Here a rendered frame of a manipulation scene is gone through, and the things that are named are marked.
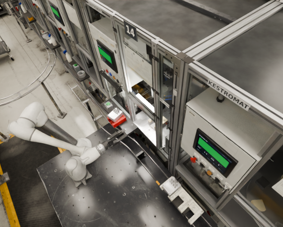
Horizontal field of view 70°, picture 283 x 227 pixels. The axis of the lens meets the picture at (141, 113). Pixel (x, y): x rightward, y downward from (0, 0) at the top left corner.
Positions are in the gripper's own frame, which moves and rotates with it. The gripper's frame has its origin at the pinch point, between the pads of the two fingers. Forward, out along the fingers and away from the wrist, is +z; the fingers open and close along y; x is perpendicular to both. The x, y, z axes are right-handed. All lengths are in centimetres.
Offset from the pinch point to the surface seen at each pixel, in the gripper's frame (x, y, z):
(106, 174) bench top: -1, -44, -29
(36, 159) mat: 116, -111, -96
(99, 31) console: 43, 71, 21
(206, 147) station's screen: -68, 50, 18
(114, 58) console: 27, 55, 21
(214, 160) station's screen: -74, 44, 18
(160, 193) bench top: -49, -45, 1
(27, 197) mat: 71, -111, -124
